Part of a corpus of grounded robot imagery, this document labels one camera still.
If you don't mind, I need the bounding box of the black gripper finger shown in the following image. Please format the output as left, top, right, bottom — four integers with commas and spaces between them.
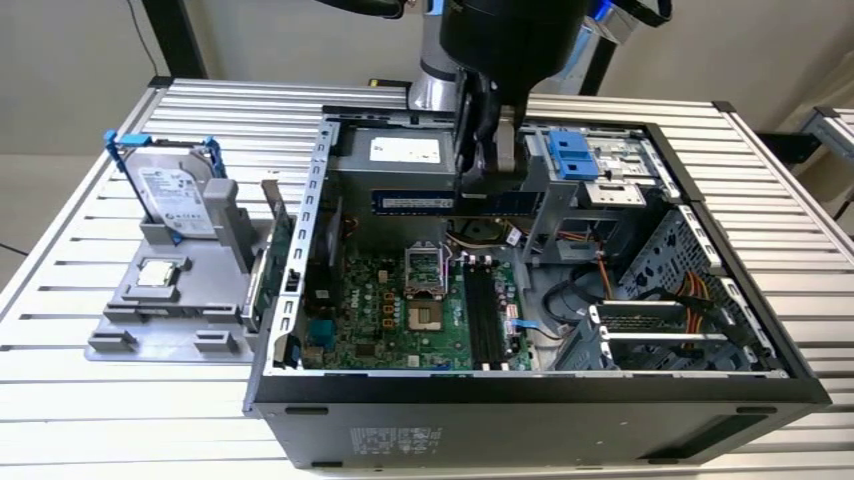
452, 73, 536, 200

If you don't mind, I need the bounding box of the blue RAM stick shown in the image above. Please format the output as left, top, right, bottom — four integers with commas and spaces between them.
369, 188, 542, 217

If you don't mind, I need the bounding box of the blue plastic drive latch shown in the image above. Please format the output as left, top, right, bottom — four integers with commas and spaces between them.
544, 128, 600, 182

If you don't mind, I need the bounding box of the grey power supply unit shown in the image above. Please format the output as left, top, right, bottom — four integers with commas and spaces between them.
325, 127, 458, 254

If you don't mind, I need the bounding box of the metal socket cover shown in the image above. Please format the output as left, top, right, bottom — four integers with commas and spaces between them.
404, 239, 446, 297

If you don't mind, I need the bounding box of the CPU socket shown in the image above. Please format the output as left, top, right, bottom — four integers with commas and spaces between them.
406, 298, 446, 334

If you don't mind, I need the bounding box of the green graphics card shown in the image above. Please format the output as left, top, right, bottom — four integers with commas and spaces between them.
240, 178, 298, 334

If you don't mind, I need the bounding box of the green motherboard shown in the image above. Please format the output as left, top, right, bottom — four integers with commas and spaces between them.
302, 249, 538, 372

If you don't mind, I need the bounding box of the metal mesh disk bay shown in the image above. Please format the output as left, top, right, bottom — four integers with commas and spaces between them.
550, 298, 768, 372

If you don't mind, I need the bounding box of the hard disk with blue carrier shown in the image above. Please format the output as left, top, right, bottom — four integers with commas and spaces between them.
102, 128, 228, 246

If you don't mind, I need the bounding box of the grey parts rack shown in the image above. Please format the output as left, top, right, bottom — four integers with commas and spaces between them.
82, 179, 278, 362

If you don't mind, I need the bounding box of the metal slat side table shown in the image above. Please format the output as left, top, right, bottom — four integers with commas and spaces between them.
796, 105, 854, 166

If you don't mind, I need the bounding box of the silver CPU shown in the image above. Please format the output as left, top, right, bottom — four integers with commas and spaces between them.
134, 259, 180, 286

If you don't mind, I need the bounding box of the black PC case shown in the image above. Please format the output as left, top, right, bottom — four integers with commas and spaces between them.
240, 103, 833, 471

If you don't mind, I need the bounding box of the black frame post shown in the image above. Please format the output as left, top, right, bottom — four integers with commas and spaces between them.
141, 0, 209, 81
577, 39, 621, 96

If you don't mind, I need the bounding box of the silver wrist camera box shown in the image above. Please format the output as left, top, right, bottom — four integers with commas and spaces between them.
596, 2, 639, 44

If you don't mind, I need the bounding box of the power supply wire bundle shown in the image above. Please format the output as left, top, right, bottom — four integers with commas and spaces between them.
442, 215, 534, 251

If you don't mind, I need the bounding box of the black data cable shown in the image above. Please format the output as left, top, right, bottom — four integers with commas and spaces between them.
540, 269, 601, 341

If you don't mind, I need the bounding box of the orange yellow wire bundle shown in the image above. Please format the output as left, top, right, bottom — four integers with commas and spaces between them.
677, 272, 713, 336

